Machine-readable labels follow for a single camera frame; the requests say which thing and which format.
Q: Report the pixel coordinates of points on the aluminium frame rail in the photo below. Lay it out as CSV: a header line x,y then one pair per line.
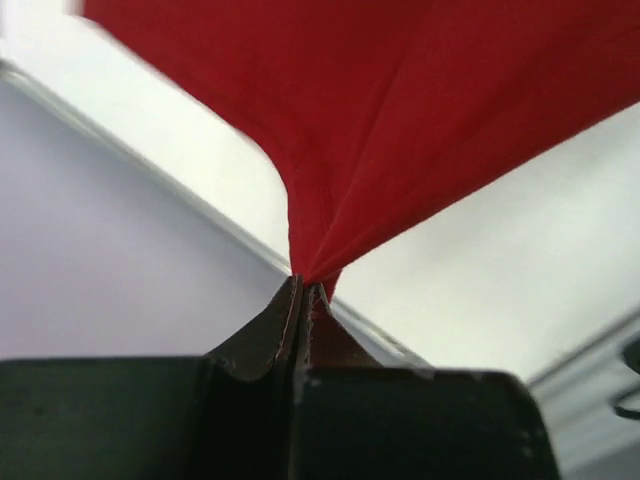
x,y
103,256

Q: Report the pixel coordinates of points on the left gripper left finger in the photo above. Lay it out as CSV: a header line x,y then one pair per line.
x,y
251,352

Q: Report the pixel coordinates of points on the red t shirt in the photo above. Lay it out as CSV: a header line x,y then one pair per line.
x,y
379,114

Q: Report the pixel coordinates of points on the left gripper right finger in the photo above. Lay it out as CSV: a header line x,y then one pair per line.
x,y
324,341

